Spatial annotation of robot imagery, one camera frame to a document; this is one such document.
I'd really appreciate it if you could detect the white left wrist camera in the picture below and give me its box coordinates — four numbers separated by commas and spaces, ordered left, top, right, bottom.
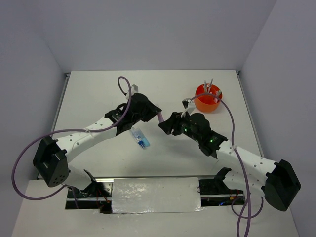
125, 84, 138, 100

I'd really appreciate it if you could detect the silver foil sheet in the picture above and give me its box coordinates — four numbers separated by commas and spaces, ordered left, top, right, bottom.
112, 177, 203, 214

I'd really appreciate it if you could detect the clear purple pen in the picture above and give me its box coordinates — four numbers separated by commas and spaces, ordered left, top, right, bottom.
204, 81, 208, 93

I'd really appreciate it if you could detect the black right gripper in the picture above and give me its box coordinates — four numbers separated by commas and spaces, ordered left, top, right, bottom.
158, 111, 201, 142

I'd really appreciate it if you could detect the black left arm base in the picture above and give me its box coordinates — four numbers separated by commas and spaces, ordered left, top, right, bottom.
65, 170, 113, 214

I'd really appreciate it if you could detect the orange round organizer container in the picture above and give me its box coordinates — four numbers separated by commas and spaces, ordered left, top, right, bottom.
194, 85, 223, 113

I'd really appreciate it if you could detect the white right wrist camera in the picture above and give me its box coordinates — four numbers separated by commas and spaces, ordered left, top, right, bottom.
181, 98, 196, 118

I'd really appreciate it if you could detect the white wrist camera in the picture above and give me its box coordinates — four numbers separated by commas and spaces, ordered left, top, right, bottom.
125, 84, 138, 100
181, 98, 196, 118

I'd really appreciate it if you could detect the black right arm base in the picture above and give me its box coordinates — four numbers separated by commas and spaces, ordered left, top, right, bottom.
196, 168, 244, 207

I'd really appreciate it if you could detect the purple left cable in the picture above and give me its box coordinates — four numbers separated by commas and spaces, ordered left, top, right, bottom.
11, 76, 133, 209

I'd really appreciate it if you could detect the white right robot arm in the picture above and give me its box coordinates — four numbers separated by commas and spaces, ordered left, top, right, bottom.
158, 112, 301, 211

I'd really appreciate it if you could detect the purple cable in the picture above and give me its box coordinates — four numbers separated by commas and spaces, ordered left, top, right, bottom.
185, 95, 264, 237
11, 76, 133, 209

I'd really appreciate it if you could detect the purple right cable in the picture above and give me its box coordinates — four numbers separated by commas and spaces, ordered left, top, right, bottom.
185, 95, 264, 237

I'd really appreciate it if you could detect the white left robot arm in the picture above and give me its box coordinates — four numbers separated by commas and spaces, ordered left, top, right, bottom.
33, 93, 161, 197

